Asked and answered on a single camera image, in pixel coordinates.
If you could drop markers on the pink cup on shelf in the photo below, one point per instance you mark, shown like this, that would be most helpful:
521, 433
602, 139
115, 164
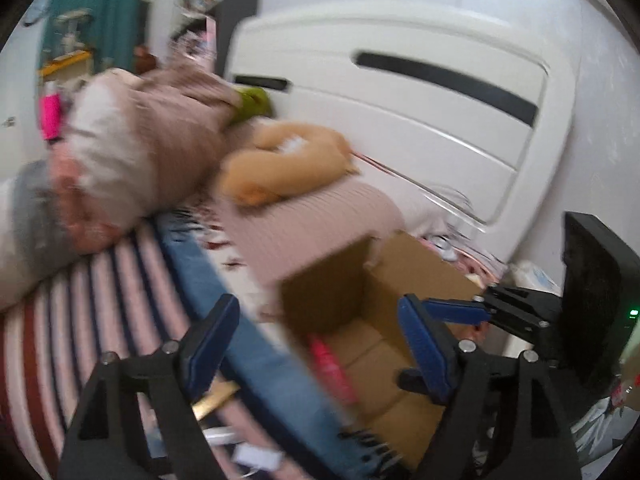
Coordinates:
50, 116

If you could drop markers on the white bed headboard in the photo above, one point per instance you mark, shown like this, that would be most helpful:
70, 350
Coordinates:
472, 111

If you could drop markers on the crumpled white wrapper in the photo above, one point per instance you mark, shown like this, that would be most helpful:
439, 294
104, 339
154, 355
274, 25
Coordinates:
255, 457

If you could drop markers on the rolled beige patchwork duvet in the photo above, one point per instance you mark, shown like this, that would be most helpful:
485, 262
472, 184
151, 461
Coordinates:
131, 146

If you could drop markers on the pink spray bottle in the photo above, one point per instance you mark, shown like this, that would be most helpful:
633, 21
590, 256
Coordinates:
330, 372

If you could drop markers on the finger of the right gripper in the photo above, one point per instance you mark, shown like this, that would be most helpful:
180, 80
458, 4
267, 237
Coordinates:
455, 311

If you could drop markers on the green plush toy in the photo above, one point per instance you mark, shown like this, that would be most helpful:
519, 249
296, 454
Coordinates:
255, 102

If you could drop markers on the white small bottle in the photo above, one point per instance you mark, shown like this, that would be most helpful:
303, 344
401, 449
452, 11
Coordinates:
221, 436

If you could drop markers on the tan plush toy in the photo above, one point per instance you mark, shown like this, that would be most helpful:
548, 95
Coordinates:
284, 160

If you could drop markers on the yellow shelf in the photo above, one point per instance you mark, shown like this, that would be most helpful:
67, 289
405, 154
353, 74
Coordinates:
67, 67

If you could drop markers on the cardboard box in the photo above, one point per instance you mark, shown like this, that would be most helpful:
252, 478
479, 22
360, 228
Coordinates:
349, 300

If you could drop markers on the gold rectangular bar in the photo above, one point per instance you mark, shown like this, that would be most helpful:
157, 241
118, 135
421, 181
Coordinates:
219, 392

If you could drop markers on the striped plush blanket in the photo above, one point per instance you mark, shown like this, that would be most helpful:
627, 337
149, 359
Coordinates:
147, 289

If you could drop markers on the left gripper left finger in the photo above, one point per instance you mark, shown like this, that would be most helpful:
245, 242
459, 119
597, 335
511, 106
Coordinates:
204, 345

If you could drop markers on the pink ribbed pillow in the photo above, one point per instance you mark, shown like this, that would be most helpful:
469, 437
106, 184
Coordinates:
278, 240

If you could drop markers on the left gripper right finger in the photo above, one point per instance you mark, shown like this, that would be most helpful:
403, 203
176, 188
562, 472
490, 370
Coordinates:
431, 344

